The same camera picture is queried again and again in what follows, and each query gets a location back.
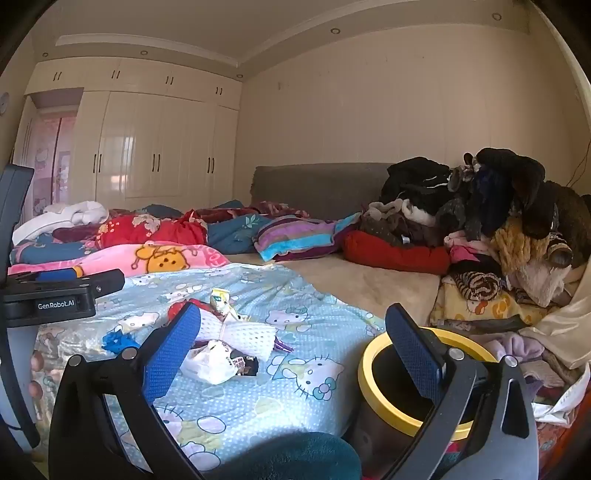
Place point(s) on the pink cartoon bear blanket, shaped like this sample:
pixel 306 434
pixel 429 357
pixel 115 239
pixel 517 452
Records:
pixel 161 261

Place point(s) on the yellow cartoon blanket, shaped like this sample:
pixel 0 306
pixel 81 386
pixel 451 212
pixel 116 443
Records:
pixel 480 309

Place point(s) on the yellow rimmed trash bin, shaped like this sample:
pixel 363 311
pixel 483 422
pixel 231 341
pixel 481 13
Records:
pixel 369 383

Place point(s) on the black jacket white stripe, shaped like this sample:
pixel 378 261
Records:
pixel 415 180

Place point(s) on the cream plush garment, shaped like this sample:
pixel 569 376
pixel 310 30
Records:
pixel 540 281

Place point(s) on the blue wrapper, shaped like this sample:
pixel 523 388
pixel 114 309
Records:
pixel 120 341

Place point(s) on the dark red floral blanket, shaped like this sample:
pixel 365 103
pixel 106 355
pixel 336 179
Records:
pixel 231 213

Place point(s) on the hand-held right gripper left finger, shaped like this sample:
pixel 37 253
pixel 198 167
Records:
pixel 171 355

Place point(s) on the blue floral quilt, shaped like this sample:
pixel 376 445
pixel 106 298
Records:
pixel 235 230

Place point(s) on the white plastic wrapper dark print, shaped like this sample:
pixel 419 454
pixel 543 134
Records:
pixel 214 367

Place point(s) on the dark blue garment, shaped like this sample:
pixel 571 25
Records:
pixel 489 194

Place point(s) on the red floral quilt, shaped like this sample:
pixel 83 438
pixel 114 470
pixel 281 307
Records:
pixel 138 230

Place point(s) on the white clothing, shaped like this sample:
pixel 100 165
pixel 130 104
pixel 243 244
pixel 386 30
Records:
pixel 69 217

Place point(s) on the blue cartoon cat blanket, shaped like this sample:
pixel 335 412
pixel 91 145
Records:
pixel 277 392

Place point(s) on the cream glossy wardrobe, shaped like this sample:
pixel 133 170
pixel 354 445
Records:
pixel 138 138

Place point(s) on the white crumpled cloth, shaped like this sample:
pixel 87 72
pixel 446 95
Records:
pixel 563 401

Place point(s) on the red cushion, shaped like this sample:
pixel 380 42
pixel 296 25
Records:
pixel 392 254

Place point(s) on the purple striped pillow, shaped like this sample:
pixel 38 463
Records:
pixel 295 235

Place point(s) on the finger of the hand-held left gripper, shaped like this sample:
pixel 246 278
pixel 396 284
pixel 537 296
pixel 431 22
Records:
pixel 108 282
pixel 55 275

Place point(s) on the dark brown folded garment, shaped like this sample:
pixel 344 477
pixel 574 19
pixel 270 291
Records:
pixel 397 228

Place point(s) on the red wrapper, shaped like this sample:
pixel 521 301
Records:
pixel 177 308

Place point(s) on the beige plush bed sheet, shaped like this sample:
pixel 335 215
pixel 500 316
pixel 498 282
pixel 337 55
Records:
pixel 360 277

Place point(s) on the cream satin curtain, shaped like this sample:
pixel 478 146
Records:
pixel 563 323

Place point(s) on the purple wrapper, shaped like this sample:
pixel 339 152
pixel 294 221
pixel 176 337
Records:
pixel 282 345

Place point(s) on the grey fuzzy garment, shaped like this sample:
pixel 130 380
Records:
pixel 457 207

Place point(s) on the person's left hand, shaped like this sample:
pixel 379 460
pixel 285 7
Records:
pixel 35 362

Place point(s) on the grey headboard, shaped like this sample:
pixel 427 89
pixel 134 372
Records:
pixel 314 184

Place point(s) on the mustard yellow fuzzy garment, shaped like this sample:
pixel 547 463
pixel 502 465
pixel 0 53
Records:
pixel 512 244

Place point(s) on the black fleece garment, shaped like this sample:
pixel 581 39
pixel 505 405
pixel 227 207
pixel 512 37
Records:
pixel 512 170

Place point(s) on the pale pink fleece garment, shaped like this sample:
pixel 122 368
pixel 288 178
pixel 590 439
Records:
pixel 406 207

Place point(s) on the pink cartoon door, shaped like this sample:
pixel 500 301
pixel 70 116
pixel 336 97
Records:
pixel 51 157

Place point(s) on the tiger striped cloth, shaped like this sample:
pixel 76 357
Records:
pixel 475 284

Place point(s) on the lavender fleece cloth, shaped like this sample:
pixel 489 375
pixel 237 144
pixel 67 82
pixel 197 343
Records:
pixel 521 346

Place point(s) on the teal fleece cloth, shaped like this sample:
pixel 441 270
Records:
pixel 295 457

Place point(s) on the brown plush coat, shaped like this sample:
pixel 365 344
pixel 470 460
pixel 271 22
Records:
pixel 568 207

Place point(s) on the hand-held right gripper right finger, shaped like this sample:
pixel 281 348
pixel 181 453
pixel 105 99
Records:
pixel 415 350

